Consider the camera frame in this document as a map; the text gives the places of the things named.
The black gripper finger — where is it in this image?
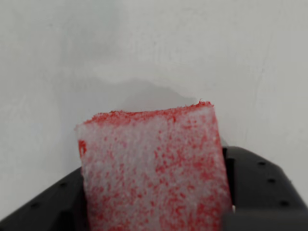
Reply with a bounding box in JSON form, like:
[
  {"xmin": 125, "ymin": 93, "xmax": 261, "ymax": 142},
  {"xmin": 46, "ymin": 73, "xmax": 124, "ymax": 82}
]
[
  {"xmin": 222, "ymin": 145, "xmax": 308, "ymax": 231},
  {"xmin": 0, "ymin": 166, "xmax": 90, "ymax": 231}
]

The red white foam cube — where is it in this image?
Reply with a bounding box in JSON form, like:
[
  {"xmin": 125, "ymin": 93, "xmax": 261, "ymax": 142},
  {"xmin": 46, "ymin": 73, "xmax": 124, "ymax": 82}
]
[{"xmin": 74, "ymin": 98, "xmax": 235, "ymax": 231}]

